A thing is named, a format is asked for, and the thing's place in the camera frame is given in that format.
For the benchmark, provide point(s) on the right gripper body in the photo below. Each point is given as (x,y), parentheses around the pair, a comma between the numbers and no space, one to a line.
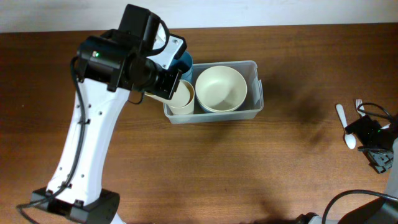
(377,147)

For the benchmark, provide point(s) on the cream bowl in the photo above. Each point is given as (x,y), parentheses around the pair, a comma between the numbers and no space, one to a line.
(213,103)
(220,80)

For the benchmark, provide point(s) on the blue bowl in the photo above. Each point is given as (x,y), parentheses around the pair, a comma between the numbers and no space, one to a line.
(199,108)

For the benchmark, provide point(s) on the white plastic fork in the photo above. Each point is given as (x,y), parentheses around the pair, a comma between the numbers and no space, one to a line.
(360,107)

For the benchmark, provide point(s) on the blue cup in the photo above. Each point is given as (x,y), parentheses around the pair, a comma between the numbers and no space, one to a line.
(185,64)

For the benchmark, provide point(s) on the clear plastic storage container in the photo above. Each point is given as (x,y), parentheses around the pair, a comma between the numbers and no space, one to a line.
(253,103)

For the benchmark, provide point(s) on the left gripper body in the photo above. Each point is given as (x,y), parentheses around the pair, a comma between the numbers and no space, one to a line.
(158,82)

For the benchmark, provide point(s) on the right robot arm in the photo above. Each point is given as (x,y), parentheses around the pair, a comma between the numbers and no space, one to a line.
(381,210)

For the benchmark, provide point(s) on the cream cup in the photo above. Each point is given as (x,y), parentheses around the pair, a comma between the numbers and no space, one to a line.
(179,99)
(189,107)

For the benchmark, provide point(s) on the white plastic spoon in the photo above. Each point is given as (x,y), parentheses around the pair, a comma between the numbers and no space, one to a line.
(350,140)

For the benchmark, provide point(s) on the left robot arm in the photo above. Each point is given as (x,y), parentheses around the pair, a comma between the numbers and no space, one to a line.
(136,56)

